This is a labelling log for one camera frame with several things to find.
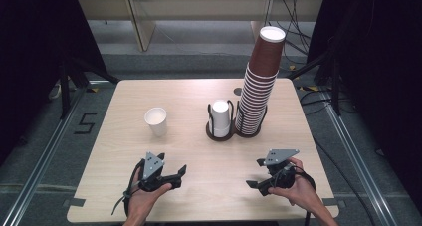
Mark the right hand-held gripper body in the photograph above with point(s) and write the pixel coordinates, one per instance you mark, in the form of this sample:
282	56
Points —
280	173

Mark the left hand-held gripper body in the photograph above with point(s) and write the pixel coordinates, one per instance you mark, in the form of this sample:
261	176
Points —
153	168

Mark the white paper cup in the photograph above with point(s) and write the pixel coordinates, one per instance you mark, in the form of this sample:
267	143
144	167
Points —
156	119

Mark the stack of white cups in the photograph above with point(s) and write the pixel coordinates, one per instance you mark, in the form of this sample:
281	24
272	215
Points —
220	116

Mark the stack of brown cups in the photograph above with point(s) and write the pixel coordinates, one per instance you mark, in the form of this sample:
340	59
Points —
262	70

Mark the person's right hand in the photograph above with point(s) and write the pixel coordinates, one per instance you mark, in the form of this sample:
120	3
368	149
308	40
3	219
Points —
300	189

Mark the person's left hand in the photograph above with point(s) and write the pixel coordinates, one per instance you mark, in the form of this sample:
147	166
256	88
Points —
142	199

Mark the black tape strip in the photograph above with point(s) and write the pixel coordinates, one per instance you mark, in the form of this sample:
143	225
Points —
333	202

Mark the dark round table grommet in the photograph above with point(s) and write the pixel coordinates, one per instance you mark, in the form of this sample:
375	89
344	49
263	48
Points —
238	91

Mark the yellow tape piece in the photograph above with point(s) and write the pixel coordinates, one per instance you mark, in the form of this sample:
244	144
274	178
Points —
94	90
312	88
292	67

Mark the black metal stand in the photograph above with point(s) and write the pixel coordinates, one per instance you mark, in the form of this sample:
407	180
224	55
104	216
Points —
336	96
64	93

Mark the black curtain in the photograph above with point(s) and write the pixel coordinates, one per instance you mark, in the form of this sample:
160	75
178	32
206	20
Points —
381	70
33	53

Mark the beige wooden furniture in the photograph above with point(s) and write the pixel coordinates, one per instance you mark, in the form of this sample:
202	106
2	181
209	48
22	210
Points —
199	7

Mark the aluminium floor rail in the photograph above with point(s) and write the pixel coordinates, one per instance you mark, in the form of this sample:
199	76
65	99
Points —
31	182
368	182

